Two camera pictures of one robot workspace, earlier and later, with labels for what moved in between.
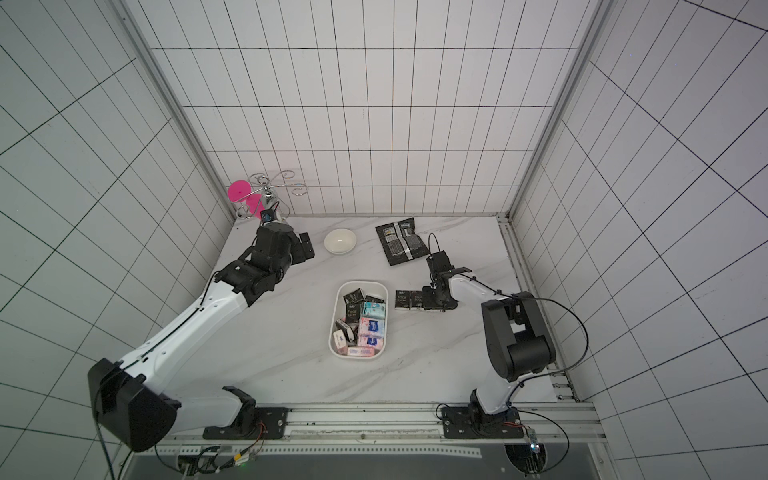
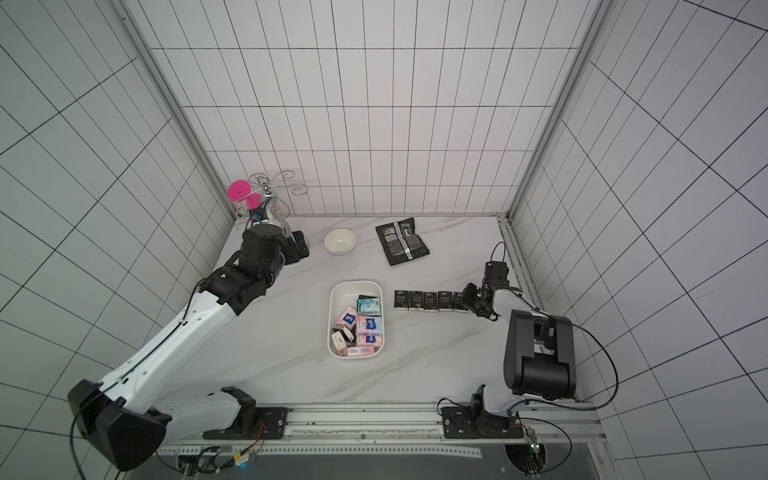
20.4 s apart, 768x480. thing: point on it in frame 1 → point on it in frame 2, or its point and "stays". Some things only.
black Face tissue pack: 402,299 stays
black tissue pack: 416,298 stays
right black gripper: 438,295 → 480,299
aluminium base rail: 396,430 stays
